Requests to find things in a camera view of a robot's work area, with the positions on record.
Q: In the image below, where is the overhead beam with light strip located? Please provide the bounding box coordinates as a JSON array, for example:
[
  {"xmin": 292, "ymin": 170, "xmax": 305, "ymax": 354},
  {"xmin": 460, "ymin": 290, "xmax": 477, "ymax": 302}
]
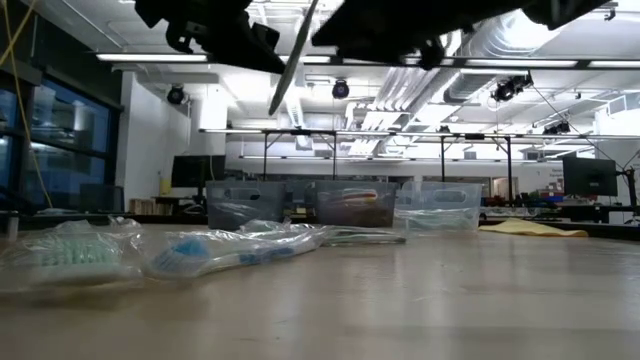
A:
[{"xmin": 92, "ymin": 51, "xmax": 640, "ymax": 70}]

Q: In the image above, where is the black ceiling spotlight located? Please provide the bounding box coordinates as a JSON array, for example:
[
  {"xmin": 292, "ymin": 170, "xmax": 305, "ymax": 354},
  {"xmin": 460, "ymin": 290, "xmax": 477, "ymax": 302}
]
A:
[
  {"xmin": 331, "ymin": 78, "xmax": 352, "ymax": 101},
  {"xmin": 165, "ymin": 84, "xmax": 188, "ymax": 107}
]

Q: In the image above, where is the black computer monitor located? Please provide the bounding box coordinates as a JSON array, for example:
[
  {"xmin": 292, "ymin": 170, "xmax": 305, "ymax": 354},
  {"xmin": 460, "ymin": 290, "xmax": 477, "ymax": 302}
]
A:
[
  {"xmin": 561, "ymin": 155, "xmax": 620, "ymax": 198},
  {"xmin": 170, "ymin": 154, "xmax": 228, "ymax": 201}
]

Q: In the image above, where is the dark framed window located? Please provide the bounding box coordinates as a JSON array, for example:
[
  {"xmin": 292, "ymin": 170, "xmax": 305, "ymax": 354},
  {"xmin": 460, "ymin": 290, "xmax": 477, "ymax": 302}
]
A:
[{"xmin": 0, "ymin": 69, "xmax": 125, "ymax": 214}]

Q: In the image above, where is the clear plastic bin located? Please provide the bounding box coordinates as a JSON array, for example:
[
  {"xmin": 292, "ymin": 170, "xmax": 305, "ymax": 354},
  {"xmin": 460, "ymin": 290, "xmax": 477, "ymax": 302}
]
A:
[{"xmin": 393, "ymin": 180, "xmax": 484, "ymax": 233}]

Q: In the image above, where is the wooden crate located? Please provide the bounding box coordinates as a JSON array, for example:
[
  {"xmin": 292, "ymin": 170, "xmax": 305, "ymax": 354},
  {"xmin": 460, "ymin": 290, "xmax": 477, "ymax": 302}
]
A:
[{"xmin": 128, "ymin": 197, "xmax": 174, "ymax": 217}]

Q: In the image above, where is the yellow cloth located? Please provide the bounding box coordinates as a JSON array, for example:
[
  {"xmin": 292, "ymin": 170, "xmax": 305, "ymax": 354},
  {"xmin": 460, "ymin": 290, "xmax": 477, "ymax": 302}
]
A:
[{"xmin": 476, "ymin": 216, "xmax": 590, "ymax": 239}]

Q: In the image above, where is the black ceiling camera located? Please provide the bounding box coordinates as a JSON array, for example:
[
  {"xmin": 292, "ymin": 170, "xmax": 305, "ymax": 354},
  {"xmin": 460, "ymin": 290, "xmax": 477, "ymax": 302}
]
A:
[{"xmin": 491, "ymin": 71, "xmax": 535, "ymax": 104}]

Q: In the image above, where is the yellow power cable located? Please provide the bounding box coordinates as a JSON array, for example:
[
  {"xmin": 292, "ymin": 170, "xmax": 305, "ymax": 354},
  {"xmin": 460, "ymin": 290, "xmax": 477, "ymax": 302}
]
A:
[{"xmin": 0, "ymin": 0, "xmax": 55, "ymax": 209}]

